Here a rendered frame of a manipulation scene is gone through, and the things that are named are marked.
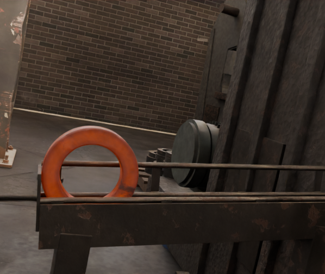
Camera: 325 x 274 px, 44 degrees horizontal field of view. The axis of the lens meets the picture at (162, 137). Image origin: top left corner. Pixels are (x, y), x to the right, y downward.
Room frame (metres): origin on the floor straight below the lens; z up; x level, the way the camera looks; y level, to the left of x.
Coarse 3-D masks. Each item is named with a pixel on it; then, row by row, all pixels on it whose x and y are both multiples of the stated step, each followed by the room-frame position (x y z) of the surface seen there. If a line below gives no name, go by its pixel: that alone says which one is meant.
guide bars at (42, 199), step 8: (40, 200) 0.70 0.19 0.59; (48, 200) 0.71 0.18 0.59; (56, 200) 0.71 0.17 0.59; (64, 200) 0.72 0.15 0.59; (72, 200) 0.72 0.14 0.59; (80, 200) 0.73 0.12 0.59; (88, 200) 0.73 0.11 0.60; (96, 200) 0.74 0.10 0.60; (104, 200) 0.74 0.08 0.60; (112, 200) 0.74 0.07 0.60; (120, 200) 0.75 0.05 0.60; (128, 200) 0.75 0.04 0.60; (136, 200) 0.76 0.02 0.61; (144, 200) 0.76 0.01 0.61; (152, 200) 0.77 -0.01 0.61; (160, 200) 0.77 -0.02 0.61; (168, 200) 0.78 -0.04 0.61; (176, 200) 0.78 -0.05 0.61; (184, 200) 0.79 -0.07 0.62; (192, 200) 0.79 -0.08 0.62; (200, 200) 0.80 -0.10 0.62; (208, 200) 0.80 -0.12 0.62; (216, 200) 0.81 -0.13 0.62; (224, 200) 0.82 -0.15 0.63; (232, 200) 0.82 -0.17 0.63; (240, 200) 0.83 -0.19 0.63; (248, 200) 0.83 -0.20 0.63; (256, 200) 0.84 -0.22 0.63; (264, 200) 0.84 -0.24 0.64; (272, 200) 0.85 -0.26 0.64; (280, 200) 0.86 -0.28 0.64; (288, 200) 0.86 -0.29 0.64; (296, 200) 0.87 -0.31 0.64; (304, 200) 0.87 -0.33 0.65; (312, 200) 0.88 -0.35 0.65; (320, 200) 0.89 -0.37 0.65
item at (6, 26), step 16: (0, 0) 3.00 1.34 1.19; (16, 0) 3.03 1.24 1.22; (0, 16) 3.00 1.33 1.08; (16, 16) 3.03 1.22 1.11; (0, 32) 3.01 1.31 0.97; (16, 32) 3.03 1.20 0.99; (0, 48) 3.01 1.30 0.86; (16, 48) 3.04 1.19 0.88; (0, 64) 3.02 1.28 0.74; (16, 64) 3.05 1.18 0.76; (0, 80) 3.02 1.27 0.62; (16, 80) 3.34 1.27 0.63; (0, 96) 3.03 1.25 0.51; (0, 112) 3.03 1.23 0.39; (0, 128) 3.04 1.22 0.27; (0, 144) 3.04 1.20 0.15; (0, 160) 3.02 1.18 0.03
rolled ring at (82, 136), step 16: (80, 128) 0.75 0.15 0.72; (96, 128) 0.75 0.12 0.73; (64, 144) 0.74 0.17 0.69; (80, 144) 0.75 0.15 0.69; (96, 144) 0.75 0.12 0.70; (112, 144) 0.76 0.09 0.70; (48, 160) 0.73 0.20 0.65; (128, 160) 0.77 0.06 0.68; (48, 176) 0.73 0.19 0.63; (128, 176) 0.77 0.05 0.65; (48, 192) 0.73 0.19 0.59; (64, 192) 0.74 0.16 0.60; (112, 192) 0.78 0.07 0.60; (128, 192) 0.77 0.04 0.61
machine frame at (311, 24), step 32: (256, 0) 1.54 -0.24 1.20; (288, 0) 1.33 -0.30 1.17; (320, 0) 1.22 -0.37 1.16; (256, 32) 1.54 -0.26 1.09; (288, 32) 1.33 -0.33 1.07; (320, 32) 1.14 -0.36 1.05; (256, 64) 1.50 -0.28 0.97; (288, 64) 1.30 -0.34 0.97; (320, 64) 1.14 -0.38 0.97; (256, 96) 1.45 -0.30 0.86; (288, 96) 1.27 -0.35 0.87; (320, 96) 1.12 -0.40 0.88; (224, 128) 1.56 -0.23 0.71; (256, 128) 1.34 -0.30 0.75; (288, 128) 1.23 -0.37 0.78; (320, 128) 1.09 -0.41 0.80; (224, 160) 1.54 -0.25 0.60; (256, 160) 1.33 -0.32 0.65; (288, 160) 1.14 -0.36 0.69; (320, 160) 1.06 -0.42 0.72; (192, 256) 1.66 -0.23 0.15; (224, 256) 1.36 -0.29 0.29; (256, 256) 1.22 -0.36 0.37; (288, 256) 1.09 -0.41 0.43
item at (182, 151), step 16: (192, 128) 2.15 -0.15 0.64; (208, 128) 2.19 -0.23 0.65; (176, 144) 2.33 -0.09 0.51; (192, 144) 2.10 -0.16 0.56; (208, 144) 2.08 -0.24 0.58; (176, 160) 2.28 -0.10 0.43; (192, 160) 2.06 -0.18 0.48; (208, 160) 2.07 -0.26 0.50; (160, 176) 2.59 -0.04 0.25; (176, 176) 2.23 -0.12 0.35; (192, 176) 2.07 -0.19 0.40; (208, 176) 2.10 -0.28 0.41; (176, 256) 1.90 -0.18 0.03
